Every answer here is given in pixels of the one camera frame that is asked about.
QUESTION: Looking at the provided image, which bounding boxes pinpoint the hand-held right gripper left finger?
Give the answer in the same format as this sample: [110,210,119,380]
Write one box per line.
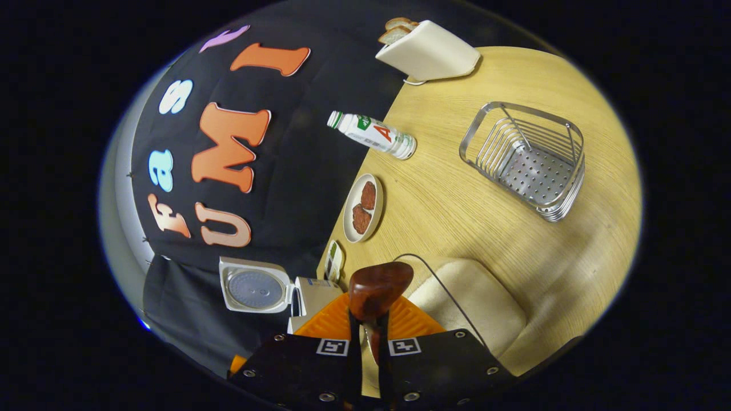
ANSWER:
[227,291,363,410]

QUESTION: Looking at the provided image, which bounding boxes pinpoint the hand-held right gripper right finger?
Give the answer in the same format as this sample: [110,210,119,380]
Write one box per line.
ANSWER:
[374,294,503,410]

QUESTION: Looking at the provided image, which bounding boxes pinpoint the white rice grains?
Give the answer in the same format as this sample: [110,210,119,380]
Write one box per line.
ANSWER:
[408,258,526,357]

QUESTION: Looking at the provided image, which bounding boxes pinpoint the white rice cooker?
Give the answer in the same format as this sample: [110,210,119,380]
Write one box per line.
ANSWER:
[219,256,343,335]

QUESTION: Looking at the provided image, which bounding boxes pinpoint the brown wooden spoon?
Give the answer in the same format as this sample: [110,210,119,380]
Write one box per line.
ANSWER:
[348,261,415,366]

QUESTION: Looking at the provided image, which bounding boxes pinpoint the metal wire chopstick holder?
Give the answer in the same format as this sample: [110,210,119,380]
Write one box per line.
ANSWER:
[459,101,586,223]

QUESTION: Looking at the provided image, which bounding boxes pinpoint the small white condiment dish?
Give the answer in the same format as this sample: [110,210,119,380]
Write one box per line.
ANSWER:
[323,240,345,283]

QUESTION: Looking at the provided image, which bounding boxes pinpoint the white oval plate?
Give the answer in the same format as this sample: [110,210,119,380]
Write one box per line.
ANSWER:
[343,173,384,244]

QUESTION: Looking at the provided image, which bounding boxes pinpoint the black backdrop cloth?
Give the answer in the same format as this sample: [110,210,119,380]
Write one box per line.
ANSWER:
[130,0,543,380]

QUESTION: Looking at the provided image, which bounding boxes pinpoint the white drink bottle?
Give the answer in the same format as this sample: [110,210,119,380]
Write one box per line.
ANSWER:
[327,110,417,160]

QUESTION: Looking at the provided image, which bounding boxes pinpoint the white toaster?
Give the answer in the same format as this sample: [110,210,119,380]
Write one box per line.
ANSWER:
[375,20,481,82]

